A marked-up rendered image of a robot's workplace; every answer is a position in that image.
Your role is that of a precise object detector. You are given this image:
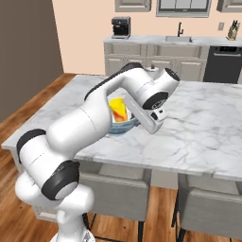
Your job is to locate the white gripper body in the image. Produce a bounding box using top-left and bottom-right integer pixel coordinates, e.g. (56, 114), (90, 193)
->
(124, 95), (165, 135)

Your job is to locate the blue grey bowl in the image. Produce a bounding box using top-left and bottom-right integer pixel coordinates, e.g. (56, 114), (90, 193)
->
(106, 112), (140, 137)

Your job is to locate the yellow orange cup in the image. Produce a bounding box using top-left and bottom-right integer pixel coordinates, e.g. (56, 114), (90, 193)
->
(108, 96), (130, 123)

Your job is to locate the marble top dining table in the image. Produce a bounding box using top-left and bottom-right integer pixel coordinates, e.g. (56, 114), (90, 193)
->
(1, 74), (242, 223)

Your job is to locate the grey base cupboard run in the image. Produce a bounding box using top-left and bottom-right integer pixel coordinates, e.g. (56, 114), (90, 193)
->
(103, 42), (211, 82)

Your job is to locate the grey upholstered stool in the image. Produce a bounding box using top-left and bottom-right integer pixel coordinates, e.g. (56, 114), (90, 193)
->
(78, 162), (153, 242)
(170, 173), (242, 242)

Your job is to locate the black coffee machine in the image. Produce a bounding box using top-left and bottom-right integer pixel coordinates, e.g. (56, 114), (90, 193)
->
(111, 16), (131, 40)

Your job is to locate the black tap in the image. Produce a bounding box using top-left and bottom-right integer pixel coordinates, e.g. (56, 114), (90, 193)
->
(177, 22), (185, 38)

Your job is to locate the black dishwasher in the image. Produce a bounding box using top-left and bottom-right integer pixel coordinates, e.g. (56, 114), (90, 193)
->
(202, 45), (242, 85)

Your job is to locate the wooden knife block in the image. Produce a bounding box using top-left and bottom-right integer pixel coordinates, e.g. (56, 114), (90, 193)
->
(225, 20), (240, 42)

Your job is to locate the grey wall cupboard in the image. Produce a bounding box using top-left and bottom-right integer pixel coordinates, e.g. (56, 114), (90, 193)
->
(114, 0), (152, 13)
(216, 0), (242, 13)

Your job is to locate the window with grey frame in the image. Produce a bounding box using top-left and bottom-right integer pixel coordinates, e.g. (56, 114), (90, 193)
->
(155, 0), (213, 19)

